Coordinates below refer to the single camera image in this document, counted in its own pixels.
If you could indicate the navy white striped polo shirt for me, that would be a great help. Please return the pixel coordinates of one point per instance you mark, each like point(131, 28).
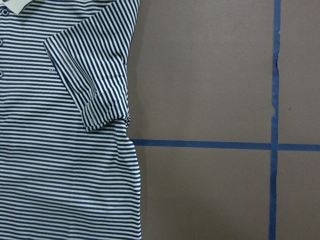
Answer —
point(68, 170)

